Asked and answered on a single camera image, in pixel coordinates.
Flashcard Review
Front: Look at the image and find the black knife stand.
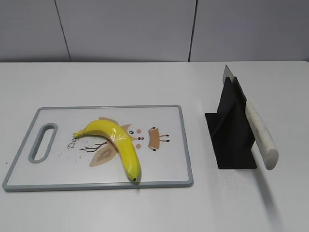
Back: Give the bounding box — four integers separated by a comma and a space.
205, 77, 257, 170

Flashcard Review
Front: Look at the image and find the yellow plastic banana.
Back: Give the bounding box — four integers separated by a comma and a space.
73, 119, 140, 182

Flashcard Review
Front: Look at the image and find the white-handled kitchen knife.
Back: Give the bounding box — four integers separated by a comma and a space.
223, 65, 279, 170

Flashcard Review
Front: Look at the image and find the white grey-rimmed cutting board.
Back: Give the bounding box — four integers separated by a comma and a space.
2, 105, 193, 192

